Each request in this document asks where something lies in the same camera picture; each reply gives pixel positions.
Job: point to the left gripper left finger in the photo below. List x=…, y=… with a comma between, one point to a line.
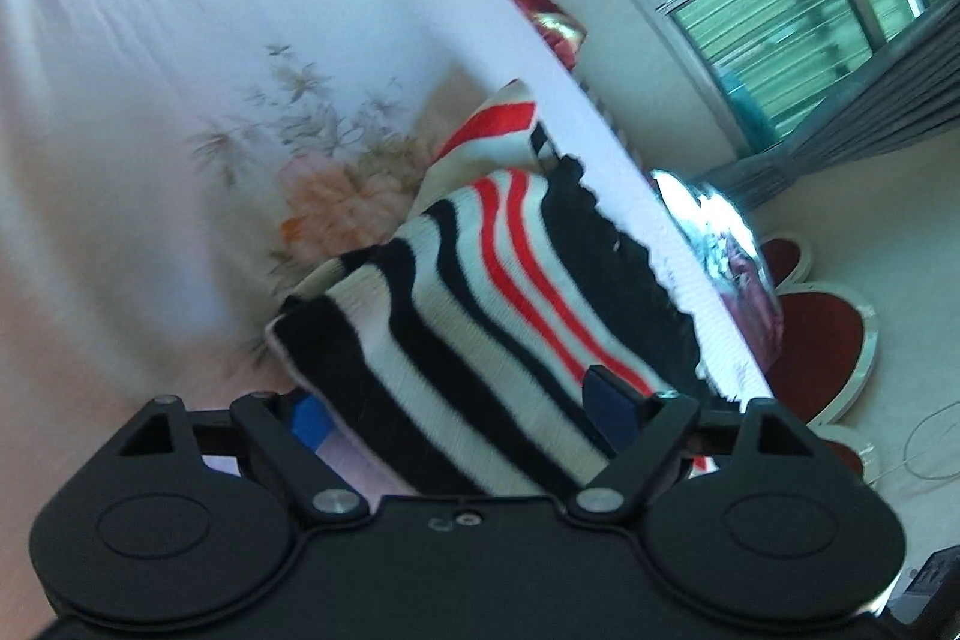
x=271, y=455

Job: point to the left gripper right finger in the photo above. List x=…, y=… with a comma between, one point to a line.
x=648, y=435

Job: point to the striped knit sweater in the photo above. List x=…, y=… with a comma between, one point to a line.
x=452, y=356

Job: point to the shiny maroon quilt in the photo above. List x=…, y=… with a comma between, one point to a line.
x=728, y=251

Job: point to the red padded headboard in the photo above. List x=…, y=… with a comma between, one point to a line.
x=829, y=349

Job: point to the floral bed sheet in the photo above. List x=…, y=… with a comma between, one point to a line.
x=170, y=168

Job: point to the red pillow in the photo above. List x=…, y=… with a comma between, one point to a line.
x=560, y=31

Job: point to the grey curtain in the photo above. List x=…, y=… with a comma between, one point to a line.
x=903, y=95

